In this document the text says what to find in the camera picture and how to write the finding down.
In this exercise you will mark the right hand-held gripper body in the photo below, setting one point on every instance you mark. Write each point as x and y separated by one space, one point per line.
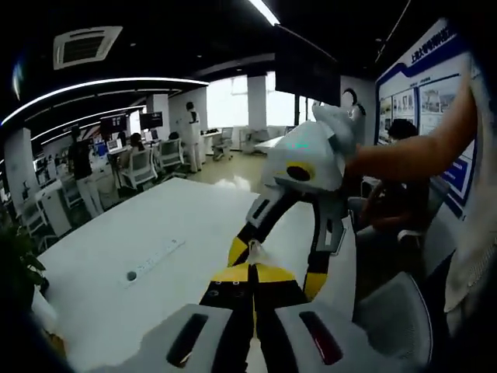
310 151

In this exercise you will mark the clear plastic wrap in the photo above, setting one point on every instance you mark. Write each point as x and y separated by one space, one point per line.
258 254

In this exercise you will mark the hanging black screen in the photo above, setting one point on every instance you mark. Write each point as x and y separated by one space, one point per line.
306 66

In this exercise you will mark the grey mesh office chair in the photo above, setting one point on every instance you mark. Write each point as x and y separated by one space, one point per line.
392 322

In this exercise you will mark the white office chair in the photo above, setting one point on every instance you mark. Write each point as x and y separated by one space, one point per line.
171 153
139 169

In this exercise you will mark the straight ceiling light strip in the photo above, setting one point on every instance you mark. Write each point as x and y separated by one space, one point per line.
263 9

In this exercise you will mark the person's cream jacket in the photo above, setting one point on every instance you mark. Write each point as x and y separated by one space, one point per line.
477 233

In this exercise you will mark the white cabinet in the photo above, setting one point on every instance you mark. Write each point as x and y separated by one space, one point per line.
54 210

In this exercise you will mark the green leafy plant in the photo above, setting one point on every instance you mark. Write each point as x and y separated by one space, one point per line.
19 264

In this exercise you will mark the curved ceiling light strip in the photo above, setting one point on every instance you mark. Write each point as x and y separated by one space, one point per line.
97 83

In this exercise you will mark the ceiling air vent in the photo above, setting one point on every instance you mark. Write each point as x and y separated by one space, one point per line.
85 46

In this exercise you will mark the blue framed wall poster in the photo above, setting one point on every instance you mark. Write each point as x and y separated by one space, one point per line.
423 97

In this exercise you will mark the dark wall monitor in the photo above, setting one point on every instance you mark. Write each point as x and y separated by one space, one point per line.
151 119

